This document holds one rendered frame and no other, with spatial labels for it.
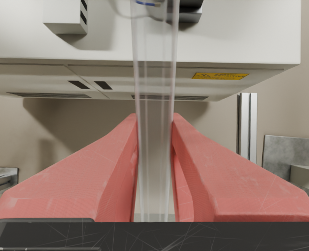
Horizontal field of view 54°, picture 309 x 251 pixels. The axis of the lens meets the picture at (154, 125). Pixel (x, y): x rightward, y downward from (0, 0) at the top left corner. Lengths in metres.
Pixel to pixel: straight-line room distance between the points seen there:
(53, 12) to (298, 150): 0.94
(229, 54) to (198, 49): 0.05
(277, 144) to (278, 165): 0.07
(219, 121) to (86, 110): 0.46
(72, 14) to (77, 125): 0.70
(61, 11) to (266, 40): 0.29
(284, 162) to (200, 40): 0.76
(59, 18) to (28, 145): 0.76
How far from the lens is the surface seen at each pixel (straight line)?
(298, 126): 1.17
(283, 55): 0.49
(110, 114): 1.07
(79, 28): 0.44
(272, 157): 1.13
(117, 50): 0.45
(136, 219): 0.22
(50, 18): 0.44
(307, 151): 1.17
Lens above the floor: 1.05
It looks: 89 degrees down
